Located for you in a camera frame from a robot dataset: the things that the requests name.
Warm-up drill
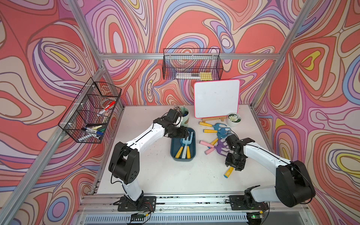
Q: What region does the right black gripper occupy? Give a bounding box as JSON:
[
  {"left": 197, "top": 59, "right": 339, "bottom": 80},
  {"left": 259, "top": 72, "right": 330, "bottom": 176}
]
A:
[{"left": 225, "top": 151, "right": 246, "bottom": 171}]

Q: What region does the teal storage box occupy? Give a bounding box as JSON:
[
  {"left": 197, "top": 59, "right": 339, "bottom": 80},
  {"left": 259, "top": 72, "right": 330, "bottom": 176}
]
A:
[{"left": 170, "top": 127, "right": 197, "bottom": 162}]

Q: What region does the light blue rake white handle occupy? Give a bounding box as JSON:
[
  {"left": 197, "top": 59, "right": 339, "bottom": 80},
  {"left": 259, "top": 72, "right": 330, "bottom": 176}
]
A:
[{"left": 181, "top": 136, "right": 190, "bottom": 159}]

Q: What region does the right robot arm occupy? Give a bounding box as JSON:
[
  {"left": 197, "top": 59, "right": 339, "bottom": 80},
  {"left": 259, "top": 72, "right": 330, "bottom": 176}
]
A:
[{"left": 225, "top": 134, "right": 316, "bottom": 209}]

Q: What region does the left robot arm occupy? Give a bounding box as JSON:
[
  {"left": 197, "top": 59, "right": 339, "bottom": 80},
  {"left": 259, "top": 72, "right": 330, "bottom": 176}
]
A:
[{"left": 108, "top": 108, "right": 188, "bottom": 212}]

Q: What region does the green pen cup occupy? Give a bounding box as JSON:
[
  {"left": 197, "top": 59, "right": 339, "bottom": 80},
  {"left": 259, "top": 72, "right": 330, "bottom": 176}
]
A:
[{"left": 174, "top": 105, "right": 189, "bottom": 127}]

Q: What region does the pink framed whiteboard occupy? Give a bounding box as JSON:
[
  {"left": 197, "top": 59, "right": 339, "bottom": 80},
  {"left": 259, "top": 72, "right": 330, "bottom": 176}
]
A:
[{"left": 194, "top": 80, "right": 240, "bottom": 119}]

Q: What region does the yellow eraser in basket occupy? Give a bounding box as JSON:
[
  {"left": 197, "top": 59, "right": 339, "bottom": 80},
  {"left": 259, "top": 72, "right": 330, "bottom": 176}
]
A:
[{"left": 199, "top": 72, "right": 213, "bottom": 81}]

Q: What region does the red marker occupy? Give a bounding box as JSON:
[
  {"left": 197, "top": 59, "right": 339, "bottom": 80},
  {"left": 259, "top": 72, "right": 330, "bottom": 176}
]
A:
[{"left": 97, "top": 101, "right": 115, "bottom": 116}]

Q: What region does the blue marker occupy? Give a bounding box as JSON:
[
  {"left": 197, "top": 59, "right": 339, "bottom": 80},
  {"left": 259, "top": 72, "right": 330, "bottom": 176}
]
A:
[{"left": 82, "top": 127, "right": 104, "bottom": 136}]

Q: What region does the back wire basket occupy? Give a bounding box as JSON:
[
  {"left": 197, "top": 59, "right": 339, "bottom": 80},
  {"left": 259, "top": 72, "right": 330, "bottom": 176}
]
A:
[{"left": 162, "top": 47, "right": 224, "bottom": 82}]

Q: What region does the wire basket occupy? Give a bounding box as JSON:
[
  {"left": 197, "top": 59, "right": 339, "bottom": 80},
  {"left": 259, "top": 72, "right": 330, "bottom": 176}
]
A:
[
  {"left": 58, "top": 78, "right": 122, "bottom": 143},
  {"left": 162, "top": 47, "right": 224, "bottom": 82}
]

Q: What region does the left wire basket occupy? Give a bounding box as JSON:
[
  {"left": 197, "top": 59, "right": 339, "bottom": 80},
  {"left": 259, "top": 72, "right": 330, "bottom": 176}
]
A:
[{"left": 58, "top": 78, "right": 122, "bottom": 143}]

